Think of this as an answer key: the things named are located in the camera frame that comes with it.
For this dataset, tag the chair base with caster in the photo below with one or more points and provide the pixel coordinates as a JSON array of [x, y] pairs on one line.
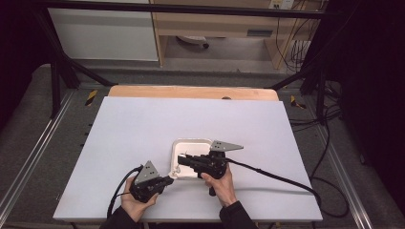
[[194, 39]]

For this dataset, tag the black metal frame bar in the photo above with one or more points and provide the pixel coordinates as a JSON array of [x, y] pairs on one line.
[[191, 10]]

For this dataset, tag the yellow black tape marker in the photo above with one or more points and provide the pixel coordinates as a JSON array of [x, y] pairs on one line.
[[296, 102]]

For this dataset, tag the wooden table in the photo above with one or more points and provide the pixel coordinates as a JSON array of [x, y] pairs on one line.
[[191, 93]]

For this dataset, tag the white rectangular tray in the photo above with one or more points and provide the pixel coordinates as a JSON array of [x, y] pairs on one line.
[[194, 148]]

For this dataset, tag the white cabinet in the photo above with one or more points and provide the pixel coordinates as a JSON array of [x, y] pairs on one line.
[[102, 35]]

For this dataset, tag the white soft lump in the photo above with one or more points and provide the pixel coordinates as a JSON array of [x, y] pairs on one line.
[[174, 174], [177, 168]]

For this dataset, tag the black metal frame stand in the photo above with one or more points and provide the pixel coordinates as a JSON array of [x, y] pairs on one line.
[[321, 95], [55, 89]]

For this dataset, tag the white power strip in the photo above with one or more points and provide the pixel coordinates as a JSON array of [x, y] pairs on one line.
[[281, 4]]

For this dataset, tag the black curtain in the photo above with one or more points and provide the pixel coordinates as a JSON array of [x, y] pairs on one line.
[[372, 79], [16, 47]]

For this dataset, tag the aluminium floor rail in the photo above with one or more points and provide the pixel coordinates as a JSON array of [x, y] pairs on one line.
[[35, 149], [347, 178]]

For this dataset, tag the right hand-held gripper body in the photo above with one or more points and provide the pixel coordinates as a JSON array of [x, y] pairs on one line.
[[211, 163]]

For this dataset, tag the light wooden desk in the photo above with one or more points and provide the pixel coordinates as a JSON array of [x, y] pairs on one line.
[[216, 27]]

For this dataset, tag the person's left hand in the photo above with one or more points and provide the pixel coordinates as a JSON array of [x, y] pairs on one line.
[[133, 208]]

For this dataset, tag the person's right hand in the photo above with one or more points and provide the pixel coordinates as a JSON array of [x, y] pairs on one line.
[[226, 191]]

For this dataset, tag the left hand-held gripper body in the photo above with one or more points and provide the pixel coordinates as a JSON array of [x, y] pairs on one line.
[[146, 181]]

